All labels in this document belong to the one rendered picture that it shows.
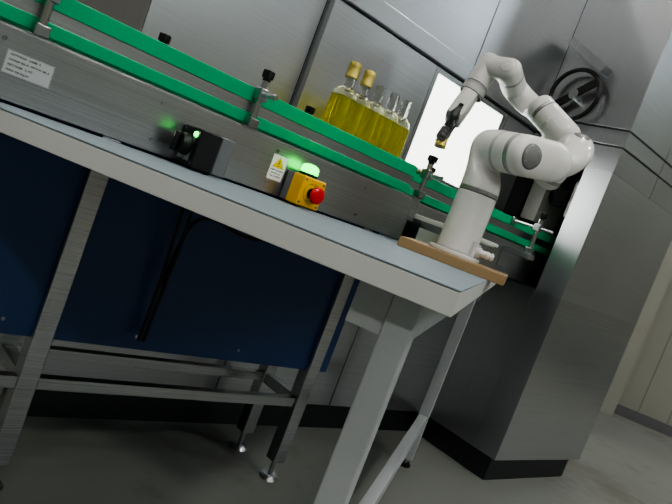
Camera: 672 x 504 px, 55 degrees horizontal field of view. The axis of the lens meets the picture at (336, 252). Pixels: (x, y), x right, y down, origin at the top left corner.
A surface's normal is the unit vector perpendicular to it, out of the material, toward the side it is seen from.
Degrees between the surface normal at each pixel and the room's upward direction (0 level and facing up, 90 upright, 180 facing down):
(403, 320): 90
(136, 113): 90
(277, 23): 90
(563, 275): 90
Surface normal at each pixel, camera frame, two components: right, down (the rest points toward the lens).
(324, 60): 0.61, 0.29
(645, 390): -0.27, -0.03
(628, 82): -0.70, -0.22
